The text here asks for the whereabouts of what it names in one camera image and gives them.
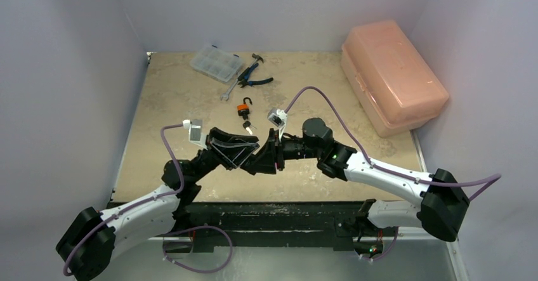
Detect pink plastic storage box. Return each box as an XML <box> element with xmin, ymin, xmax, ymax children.
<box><xmin>341</xmin><ymin>20</ymin><xmax>449</xmax><ymax>138</ymax></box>

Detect silver wrench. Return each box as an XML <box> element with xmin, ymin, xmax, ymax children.
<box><xmin>220</xmin><ymin>81</ymin><xmax>238</xmax><ymax>101</ymax></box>

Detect purple cable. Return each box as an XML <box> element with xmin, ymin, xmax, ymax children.
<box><xmin>62</xmin><ymin>123</ymin><xmax>234</xmax><ymax>277</ymax></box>
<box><xmin>284</xmin><ymin>86</ymin><xmax>502</xmax><ymax>263</ymax></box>

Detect small hammer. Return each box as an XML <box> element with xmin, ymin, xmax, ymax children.
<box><xmin>237</xmin><ymin>53</ymin><xmax>265</xmax><ymax>80</ymax></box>

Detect blue handled pliers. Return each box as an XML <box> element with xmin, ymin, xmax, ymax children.
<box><xmin>237</xmin><ymin>63</ymin><xmax>275</xmax><ymax>89</ymax></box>

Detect clear plastic organizer box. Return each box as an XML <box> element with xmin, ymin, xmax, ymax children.
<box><xmin>190</xmin><ymin>44</ymin><xmax>244</xmax><ymax>84</ymax></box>

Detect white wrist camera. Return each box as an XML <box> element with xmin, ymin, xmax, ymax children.
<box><xmin>267</xmin><ymin>108</ymin><xmax>287</xmax><ymax>140</ymax></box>
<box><xmin>182</xmin><ymin>119</ymin><xmax>207</xmax><ymax>149</ymax></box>

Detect black key bunch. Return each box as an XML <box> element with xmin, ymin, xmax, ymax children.
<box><xmin>242</xmin><ymin>120</ymin><xmax>256</xmax><ymax>135</ymax></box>

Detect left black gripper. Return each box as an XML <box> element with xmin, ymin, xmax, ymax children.
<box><xmin>190</xmin><ymin>128</ymin><xmax>258</xmax><ymax>184</ymax></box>

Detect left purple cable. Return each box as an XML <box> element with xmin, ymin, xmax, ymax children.
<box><xmin>62</xmin><ymin>123</ymin><xmax>234</xmax><ymax>277</ymax></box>

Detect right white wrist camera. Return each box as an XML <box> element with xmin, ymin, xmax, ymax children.
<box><xmin>267</xmin><ymin>108</ymin><xmax>287</xmax><ymax>140</ymax></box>

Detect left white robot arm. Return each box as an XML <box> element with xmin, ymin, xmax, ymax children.
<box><xmin>56</xmin><ymin>120</ymin><xmax>259</xmax><ymax>280</ymax></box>

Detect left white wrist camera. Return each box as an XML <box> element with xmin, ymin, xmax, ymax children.
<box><xmin>182</xmin><ymin>119</ymin><xmax>207</xmax><ymax>149</ymax></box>

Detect orange black padlock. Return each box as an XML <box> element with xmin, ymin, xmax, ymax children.
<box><xmin>237</xmin><ymin>97</ymin><xmax>253</xmax><ymax>120</ymax></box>

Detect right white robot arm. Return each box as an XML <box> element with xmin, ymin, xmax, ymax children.
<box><xmin>242</xmin><ymin>118</ymin><xmax>470</xmax><ymax>242</ymax></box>

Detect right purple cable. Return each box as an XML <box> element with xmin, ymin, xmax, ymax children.
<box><xmin>284</xmin><ymin>86</ymin><xmax>502</xmax><ymax>263</ymax></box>

